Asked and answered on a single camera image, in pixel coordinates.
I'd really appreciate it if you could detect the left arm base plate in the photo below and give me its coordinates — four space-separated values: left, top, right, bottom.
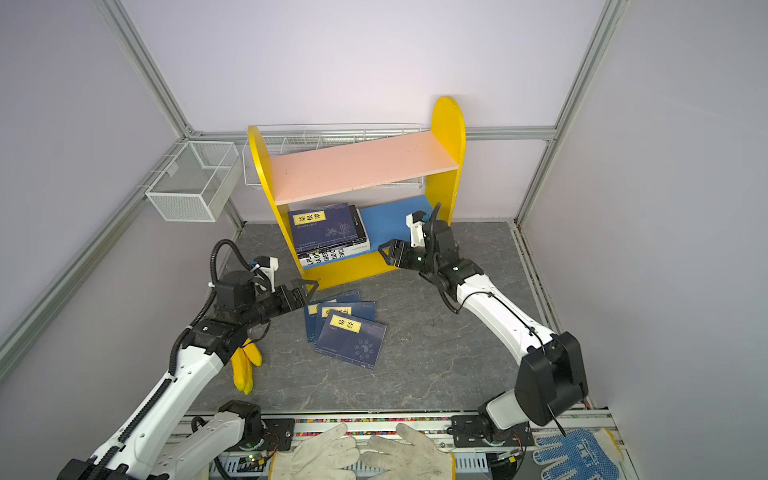
227 417 296 452

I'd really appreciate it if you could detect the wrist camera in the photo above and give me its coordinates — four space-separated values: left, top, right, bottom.
406 210 429 248
251 256 279 292

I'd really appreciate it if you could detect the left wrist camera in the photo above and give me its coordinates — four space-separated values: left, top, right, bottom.
251 256 279 292

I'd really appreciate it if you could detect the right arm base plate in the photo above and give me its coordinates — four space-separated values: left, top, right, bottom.
447 414 534 448

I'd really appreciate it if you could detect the yellow shelf with pink and blue boards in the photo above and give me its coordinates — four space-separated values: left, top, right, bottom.
247 96 467 252

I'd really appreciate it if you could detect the white work glove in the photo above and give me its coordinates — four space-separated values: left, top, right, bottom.
268 423 360 480
359 423 456 480

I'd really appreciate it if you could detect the white work glove centre left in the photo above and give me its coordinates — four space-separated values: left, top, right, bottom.
268 423 360 480

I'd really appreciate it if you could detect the navy book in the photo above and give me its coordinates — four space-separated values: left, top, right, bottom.
315 301 376 340
314 309 387 369
288 203 358 254
304 290 361 343

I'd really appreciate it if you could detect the yellow banana bunch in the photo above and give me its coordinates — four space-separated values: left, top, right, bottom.
230 339 263 395

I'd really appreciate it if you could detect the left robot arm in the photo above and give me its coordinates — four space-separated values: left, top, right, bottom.
58 239 319 479

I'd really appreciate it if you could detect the white mesh box basket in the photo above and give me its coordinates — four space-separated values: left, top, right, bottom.
146 141 242 223

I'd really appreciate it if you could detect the black book orange title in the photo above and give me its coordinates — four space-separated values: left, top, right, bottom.
350 205 369 244

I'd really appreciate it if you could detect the blue dotted knit glove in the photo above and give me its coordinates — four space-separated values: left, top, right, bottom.
533 429 626 480

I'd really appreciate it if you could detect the white work glove centre right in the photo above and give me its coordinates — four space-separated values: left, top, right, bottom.
359 423 456 480

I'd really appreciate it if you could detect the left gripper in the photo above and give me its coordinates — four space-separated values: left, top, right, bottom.
239 278 317 329

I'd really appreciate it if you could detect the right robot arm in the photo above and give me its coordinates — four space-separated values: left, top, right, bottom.
378 211 589 445

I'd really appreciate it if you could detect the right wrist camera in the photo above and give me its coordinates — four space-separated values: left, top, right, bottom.
406 210 429 248

